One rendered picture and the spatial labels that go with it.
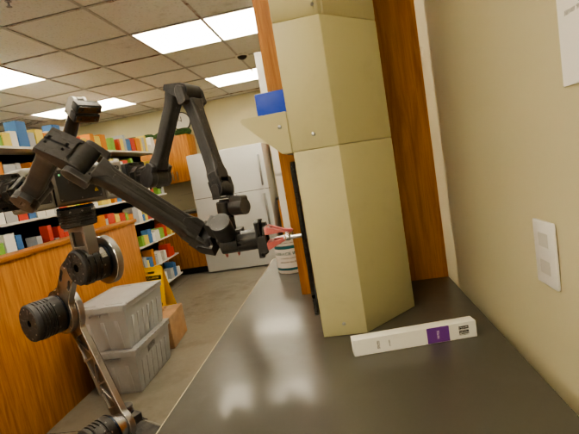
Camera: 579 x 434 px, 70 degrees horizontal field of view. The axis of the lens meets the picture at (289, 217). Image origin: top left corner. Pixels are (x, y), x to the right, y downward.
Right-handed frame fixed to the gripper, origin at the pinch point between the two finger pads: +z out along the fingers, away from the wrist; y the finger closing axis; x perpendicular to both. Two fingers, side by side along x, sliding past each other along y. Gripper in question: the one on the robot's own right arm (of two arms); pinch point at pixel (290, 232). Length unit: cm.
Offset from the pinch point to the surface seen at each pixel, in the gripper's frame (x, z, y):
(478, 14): -18, 49, 42
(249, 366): -22.0, -12.4, -25.9
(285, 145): -11.2, 3.9, 23.1
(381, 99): 0.6, 29.4, 30.8
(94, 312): 146, -160, -55
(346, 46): -6.3, 22.2, 43.9
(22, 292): 120, -186, -29
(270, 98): 9.8, 0.1, 38.0
